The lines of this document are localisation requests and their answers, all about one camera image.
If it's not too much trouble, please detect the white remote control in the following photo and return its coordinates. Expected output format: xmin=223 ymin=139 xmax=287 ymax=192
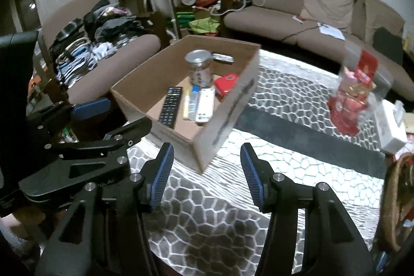
xmin=195 ymin=88 xmax=216 ymax=123

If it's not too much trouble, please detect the silver flat object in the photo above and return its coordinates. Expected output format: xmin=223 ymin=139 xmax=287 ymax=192
xmin=212 ymin=53 xmax=234 ymax=64

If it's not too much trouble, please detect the metal can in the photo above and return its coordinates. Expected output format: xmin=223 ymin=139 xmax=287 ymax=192
xmin=185 ymin=50 xmax=214 ymax=89

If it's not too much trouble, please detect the beige cushion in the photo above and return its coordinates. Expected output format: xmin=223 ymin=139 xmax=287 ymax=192
xmin=299 ymin=0 xmax=359 ymax=32
xmin=362 ymin=0 xmax=406 ymax=37

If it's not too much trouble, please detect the brown armchair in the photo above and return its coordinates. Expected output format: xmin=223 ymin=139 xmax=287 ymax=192
xmin=39 ymin=0 xmax=162 ymax=102

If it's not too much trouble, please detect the white tissue box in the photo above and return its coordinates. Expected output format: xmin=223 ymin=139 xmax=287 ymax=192
xmin=375 ymin=100 xmax=409 ymax=154

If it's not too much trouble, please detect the red case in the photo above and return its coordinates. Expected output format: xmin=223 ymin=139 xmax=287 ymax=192
xmin=214 ymin=73 xmax=240 ymax=100

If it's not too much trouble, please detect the cardboard box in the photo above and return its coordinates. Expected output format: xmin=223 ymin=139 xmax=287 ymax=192
xmin=110 ymin=35 xmax=262 ymax=174

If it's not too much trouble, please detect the beige sofa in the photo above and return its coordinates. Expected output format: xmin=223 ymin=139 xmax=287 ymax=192
xmin=223 ymin=0 xmax=414 ymax=102

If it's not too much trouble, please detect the lime green bag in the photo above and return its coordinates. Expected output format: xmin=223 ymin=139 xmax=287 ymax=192
xmin=189 ymin=17 xmax=220 ymax=34

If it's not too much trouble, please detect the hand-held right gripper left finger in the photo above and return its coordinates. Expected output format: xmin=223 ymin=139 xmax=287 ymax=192
xmin=35 ymin=142 xmax=174 ymax=276

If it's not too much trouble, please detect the blue capped glue bottle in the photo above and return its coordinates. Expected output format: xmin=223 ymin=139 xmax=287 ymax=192
xmin=189 ymin=86 xmax=201 ymax=120

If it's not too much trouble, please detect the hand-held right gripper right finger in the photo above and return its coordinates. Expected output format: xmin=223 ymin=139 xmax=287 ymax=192
xmin=240 ymin=142 xmax=380 ymax=276

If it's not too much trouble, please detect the black remote control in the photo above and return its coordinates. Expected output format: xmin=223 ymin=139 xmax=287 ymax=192
xmin=158 ymin=86 xmax=183 ymax=129

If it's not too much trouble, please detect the white paper sheet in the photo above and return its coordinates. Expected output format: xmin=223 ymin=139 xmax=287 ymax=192
xmin=317 ymin=22 xmax=346 ymax=40

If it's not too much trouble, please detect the pile of clothes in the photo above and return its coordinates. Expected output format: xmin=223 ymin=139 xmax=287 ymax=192
xmin=52 ymin=4 xmax=149 ymax=87

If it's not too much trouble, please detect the yellow marker pen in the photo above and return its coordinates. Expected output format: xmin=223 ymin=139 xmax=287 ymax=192
xmin=183 ymin=92 xmax=192 ymax=120

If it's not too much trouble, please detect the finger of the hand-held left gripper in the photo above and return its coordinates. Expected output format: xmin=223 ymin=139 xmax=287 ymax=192
xmin=19 ymin=117 xmax=153 ymax=205
xmin=26 ymin=98 xmax=111 ymax=149

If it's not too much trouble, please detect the red snack plastic bag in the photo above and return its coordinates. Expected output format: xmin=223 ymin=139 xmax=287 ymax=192
xmin=327 ymin=43 xmax=393 ymax=136

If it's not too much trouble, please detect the dark green bag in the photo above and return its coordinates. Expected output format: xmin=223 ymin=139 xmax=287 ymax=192
xmin=176 ymin=12 xmax=195 ymax=28

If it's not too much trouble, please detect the white cable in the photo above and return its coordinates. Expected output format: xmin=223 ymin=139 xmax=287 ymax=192
xmin=210 ymin=0 xmax=253 ymax=16

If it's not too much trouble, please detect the dark cushion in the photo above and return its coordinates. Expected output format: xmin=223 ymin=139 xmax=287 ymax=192
xmin=373 ymin=27 xmax=405 ymax=68

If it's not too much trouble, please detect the wicker basket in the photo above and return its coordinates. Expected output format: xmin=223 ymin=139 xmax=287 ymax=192
xmin=378 ymin=151 xmax=414 ymax=252

